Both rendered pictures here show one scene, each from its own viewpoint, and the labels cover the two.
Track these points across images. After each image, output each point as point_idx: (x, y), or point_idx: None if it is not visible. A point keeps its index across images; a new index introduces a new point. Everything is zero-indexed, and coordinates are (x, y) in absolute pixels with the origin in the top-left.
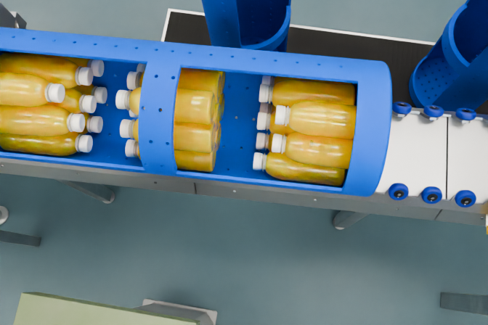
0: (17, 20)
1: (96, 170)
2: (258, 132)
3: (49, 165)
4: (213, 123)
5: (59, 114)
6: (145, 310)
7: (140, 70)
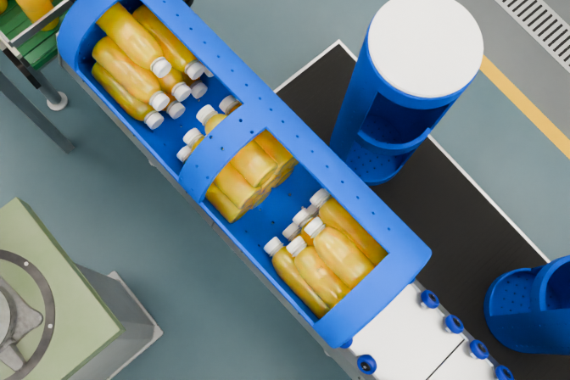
0: None
1: None
2: None
3: None
4: (259, 188)
5: (151, 85)
6: (103, 282)
7: None
